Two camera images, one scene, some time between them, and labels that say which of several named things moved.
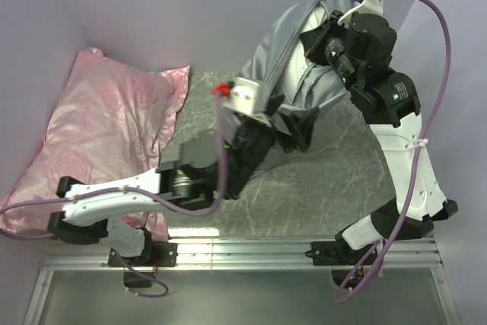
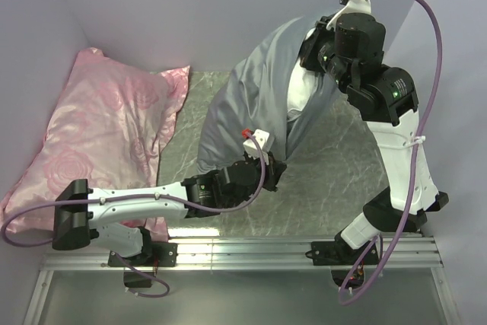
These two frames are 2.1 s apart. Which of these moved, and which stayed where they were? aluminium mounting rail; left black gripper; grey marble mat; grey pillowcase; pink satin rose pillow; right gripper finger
Moved: grey pillowcase; left black gripper
Stayed: grey marble mat; aluminium mounting rail; right gripper finger; pink satin rose pillow
